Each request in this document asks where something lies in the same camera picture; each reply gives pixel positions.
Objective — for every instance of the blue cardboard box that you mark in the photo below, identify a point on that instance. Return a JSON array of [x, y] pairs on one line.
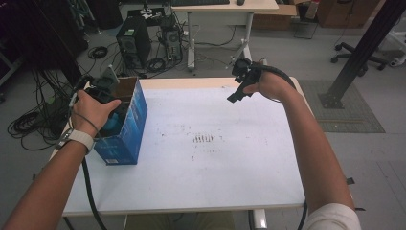
[[127, 137]]

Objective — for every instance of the person's right hand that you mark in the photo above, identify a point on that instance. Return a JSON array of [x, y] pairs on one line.
[[271, 86]]

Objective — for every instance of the black metal stand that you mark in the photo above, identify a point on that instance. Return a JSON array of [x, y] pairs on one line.
[[360, 54]]

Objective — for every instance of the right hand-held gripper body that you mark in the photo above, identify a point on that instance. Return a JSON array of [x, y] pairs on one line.
[[245, 72]]

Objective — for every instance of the black computer mouse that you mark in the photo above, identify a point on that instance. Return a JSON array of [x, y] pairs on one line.
[[241, 2]]

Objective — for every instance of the black office chair base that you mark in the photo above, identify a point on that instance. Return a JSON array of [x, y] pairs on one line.
[[370, 57]]

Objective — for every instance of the person's left hand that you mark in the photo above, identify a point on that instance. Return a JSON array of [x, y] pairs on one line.
[[91, 111]]

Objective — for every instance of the white desk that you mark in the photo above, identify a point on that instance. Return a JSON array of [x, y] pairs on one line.
[[223, 7]]

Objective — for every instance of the large brown cardboard box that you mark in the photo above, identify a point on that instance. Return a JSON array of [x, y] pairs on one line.
[[348, 12]]

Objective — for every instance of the dark curtain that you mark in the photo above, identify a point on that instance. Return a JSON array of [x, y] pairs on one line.
[[38, 32]]

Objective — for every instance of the grey floor mat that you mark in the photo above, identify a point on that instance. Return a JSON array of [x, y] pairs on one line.
[[351, 111]]

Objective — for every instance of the small open computer case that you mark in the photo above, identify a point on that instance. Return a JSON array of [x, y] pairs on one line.
[[172, 44]]

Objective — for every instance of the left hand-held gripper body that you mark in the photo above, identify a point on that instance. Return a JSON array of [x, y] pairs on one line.
[[103, 87]]

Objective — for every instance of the white table leg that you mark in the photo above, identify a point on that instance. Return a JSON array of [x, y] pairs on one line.
[[258, 220]]

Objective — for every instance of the wristwatch with white band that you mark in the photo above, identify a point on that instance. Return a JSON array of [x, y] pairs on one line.
[[81, 137]]

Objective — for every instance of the white table mat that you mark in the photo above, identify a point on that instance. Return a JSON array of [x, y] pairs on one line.
[[207, 172]]

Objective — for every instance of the black keyboard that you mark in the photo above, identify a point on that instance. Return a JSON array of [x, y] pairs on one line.
[[201, 2]]

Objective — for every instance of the black computer tower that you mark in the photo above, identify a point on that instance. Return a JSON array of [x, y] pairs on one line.
[[134, 41]]

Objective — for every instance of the white shirt sleeve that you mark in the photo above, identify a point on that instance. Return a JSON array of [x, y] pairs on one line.
[[335, 218]]

